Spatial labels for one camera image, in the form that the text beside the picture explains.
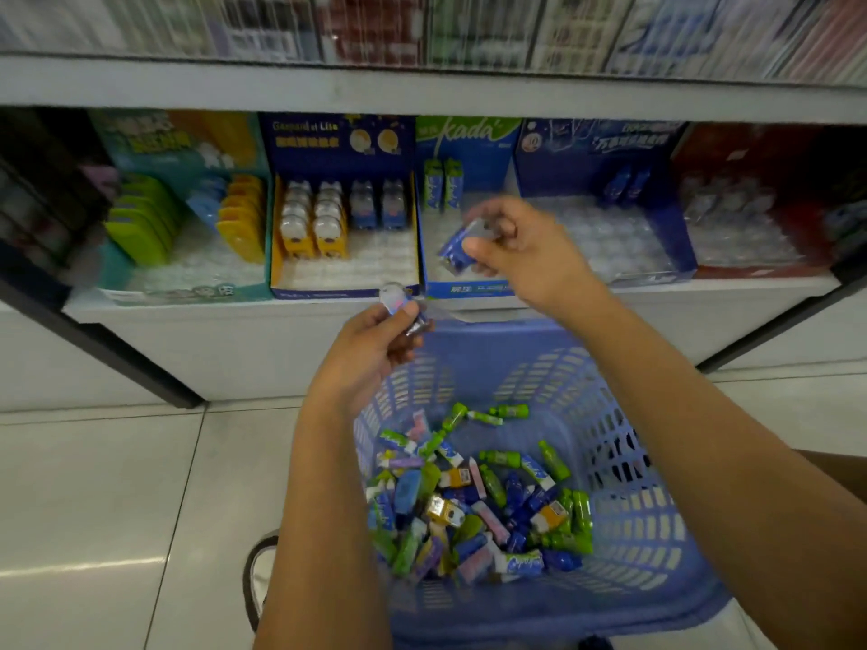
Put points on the row of yellow white dispensers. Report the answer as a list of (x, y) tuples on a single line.
[(311, 223)]

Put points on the red display box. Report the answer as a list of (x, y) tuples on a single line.
[(738, 162)]

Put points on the dark stationery display rack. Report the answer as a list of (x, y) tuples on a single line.
[(40, 189)]

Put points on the white shelf board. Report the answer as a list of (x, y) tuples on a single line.
[(406, 91)]

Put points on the stack of light blue dispensers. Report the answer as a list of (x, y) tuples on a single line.
[(206, 199)]

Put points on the pile of assorted correction tapes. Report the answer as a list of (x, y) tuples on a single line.
[(474, 507)]

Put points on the person's right forearm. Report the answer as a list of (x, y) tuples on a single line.
[(718, 480)]

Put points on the person's left thumb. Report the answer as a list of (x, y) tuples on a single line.
[(386, 314)]

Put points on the person's right hand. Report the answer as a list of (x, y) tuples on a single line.
[(542, 263)]

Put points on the row of packaged stationery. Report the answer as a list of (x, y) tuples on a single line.
[(433, 26)]

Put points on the green blue correction tape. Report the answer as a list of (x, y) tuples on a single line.
[(454, 186), (433, 186)]

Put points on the white shoe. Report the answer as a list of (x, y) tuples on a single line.
[(261, 578)]

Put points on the teal cardboard display box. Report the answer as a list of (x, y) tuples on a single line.
[(135, 138)]

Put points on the pale blue bear dispenser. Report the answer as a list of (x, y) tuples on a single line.
[(393, 204), (364, 206)]

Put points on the brown trouser leg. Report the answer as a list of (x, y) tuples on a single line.
[(836, 473)]

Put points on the white shelf base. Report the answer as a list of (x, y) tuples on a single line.
[(257, 348)]

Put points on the person's left hand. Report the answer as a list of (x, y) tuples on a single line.
[(352, 362)]

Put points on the blue yellow display box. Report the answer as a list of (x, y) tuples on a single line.
[(318, 138)]

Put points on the blue plastic shopping basket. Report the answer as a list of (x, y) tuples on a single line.
[(643, 534)]

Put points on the clear pink correction tape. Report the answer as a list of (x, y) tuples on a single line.
[(396, 297)]

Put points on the blue green display box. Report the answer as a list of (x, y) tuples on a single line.
[(474, 148)]

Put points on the black shelf frame post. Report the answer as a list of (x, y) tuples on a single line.
[(101, 341), (779, 324)]

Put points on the person's right thumb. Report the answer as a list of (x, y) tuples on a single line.
[(482, 253)]

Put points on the row of green tape dispensers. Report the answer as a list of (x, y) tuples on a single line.
[(142, 219)]

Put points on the row of yellow tape dispensers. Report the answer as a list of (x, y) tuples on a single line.
[(244, 219)]

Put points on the person's left forearm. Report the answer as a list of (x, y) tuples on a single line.
[(325, 527)]

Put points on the dark blue display box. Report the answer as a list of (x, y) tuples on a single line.
[(596, 142)]

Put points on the dark blue correction tape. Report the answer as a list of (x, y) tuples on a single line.
[(616, 184), (639, 182)]

